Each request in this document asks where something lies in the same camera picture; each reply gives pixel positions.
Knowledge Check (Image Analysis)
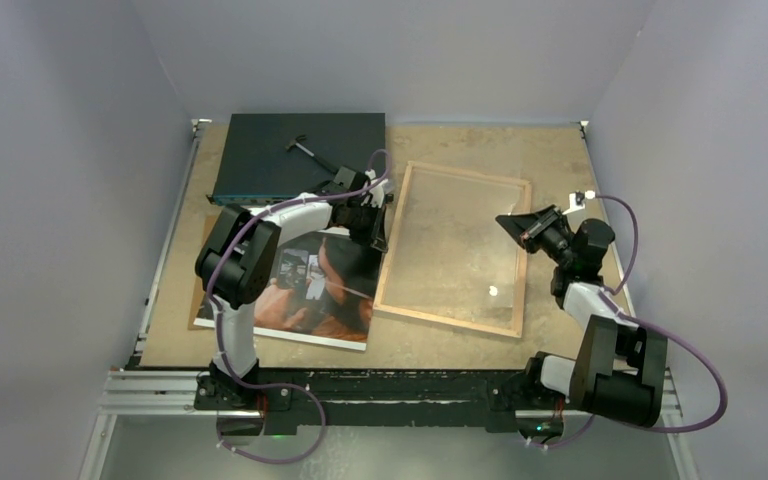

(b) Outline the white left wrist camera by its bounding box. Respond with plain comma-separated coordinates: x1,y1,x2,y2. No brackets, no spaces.
361,169,394,208

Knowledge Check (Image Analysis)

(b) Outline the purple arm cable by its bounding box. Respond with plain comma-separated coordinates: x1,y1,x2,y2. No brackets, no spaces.
523,192,730,452
205,148,393,466

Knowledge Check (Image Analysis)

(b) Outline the dark network switch box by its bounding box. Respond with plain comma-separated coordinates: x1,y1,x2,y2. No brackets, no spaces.
207,113,385,205

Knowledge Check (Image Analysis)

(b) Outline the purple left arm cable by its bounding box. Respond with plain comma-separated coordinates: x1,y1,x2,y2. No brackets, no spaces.
205,148,393,466

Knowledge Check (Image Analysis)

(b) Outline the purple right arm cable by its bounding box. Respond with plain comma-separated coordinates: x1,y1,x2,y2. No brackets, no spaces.
523,192,730,452

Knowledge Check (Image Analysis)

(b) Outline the large printed photo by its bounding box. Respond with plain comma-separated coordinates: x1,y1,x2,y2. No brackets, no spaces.
193,228,385,352

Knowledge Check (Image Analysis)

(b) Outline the white wooden picture frame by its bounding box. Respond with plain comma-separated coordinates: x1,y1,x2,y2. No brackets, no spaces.
373,160,534,340

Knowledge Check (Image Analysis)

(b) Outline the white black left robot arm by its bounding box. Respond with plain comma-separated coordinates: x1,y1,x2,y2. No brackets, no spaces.
195,167,392,409

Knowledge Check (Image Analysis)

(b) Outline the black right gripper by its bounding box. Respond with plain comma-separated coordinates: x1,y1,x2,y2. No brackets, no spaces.
494,204,576,266

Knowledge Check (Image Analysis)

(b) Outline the black hammer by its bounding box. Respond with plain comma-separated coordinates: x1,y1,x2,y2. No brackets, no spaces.
284,134,338,174

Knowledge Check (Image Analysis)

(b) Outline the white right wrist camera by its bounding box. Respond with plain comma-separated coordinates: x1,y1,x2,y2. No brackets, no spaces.
562,190,597,216

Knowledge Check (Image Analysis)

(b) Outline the clear acrylic sheet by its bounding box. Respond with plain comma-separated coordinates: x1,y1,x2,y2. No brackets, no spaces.
387,168,528,326

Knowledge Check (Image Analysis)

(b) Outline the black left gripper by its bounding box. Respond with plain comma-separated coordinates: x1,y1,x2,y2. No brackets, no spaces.
345,201,388,253

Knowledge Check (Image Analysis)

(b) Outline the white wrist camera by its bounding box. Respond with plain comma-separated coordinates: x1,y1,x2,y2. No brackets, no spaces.
361,169,394,208
562,190,597,216

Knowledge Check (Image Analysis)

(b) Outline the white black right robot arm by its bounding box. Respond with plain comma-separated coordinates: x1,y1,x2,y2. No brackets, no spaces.
495,205,667,428

